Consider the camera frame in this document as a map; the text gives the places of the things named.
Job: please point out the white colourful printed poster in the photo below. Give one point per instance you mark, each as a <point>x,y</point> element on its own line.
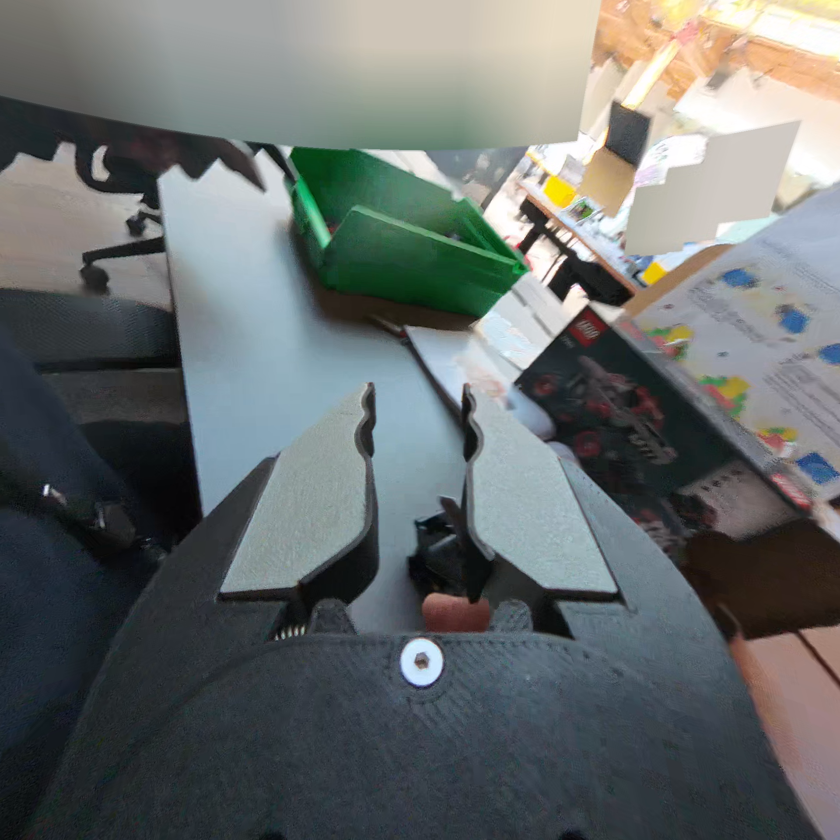
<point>774,341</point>

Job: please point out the green plastic bin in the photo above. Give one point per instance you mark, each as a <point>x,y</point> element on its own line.
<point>407,262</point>

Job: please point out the person's dark blue clothing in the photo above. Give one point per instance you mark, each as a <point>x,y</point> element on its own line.
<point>52,623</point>

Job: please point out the open lego instruction booklet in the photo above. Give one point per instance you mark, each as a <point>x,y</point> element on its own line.
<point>453,361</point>

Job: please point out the lego sticker sheet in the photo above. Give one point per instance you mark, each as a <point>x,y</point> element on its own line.
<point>525,328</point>

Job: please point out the wooden table with black legs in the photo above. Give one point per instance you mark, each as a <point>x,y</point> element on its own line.
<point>590,279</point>

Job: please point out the cardboard box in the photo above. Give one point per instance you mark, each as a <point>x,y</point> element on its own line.
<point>600,187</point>

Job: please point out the yellow box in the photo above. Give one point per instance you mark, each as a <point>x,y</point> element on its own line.
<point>560,190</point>

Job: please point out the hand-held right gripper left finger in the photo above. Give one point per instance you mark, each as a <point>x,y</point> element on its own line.
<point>308,505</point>

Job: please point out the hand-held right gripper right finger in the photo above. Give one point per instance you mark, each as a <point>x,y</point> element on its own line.
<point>531,518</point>

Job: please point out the small grey lego piece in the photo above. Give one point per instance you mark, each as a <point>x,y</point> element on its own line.
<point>387,325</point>

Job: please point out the person's left hand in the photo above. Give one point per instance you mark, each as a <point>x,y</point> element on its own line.
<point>453,613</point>

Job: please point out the dark lego set box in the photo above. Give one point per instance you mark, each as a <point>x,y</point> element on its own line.
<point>610,407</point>

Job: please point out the black badge reel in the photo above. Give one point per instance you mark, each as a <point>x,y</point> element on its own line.
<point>115,525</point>

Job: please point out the black wheeled office chair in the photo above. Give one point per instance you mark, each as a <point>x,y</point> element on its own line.
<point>121,249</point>

